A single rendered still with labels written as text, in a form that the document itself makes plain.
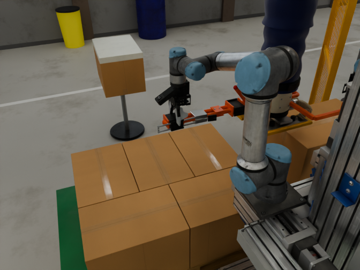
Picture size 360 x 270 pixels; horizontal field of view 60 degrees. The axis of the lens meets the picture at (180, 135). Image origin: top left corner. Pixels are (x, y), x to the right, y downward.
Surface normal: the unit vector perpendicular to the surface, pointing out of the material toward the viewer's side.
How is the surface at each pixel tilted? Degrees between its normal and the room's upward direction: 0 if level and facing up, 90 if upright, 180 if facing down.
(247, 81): 83
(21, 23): 90
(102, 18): 90
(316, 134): 0
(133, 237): 0
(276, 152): 8
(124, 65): 90
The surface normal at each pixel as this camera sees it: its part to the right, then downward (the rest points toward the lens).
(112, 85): 0.33, 0.53
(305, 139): -0.02, -0.82
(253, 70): -0.82, 0.22
